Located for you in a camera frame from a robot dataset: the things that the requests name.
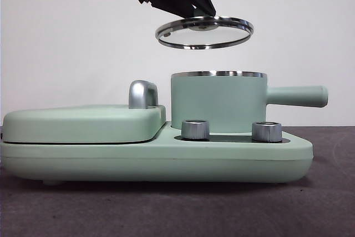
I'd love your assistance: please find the mint green breakfast machine base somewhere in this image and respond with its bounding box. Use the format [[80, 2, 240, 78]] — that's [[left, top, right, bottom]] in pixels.
[[0, 122, 314, 186]]

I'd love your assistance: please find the silver control knob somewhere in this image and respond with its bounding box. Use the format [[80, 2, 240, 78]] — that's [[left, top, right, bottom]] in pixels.
[[251, 122, 283, 142], [181, 119, 210, 140]]

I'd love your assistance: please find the silver griddle cover handle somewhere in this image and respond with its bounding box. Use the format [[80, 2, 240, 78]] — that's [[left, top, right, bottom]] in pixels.
[[128, 80, 160, 109]]

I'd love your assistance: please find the mint green handled steamer pot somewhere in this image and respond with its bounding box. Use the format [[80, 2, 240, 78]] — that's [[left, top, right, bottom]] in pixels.
[[170, 69, 329, 135]]

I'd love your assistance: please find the glass lid with green knob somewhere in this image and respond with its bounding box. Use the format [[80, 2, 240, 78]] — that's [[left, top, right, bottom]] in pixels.
[[155, 9, 255, 51]]

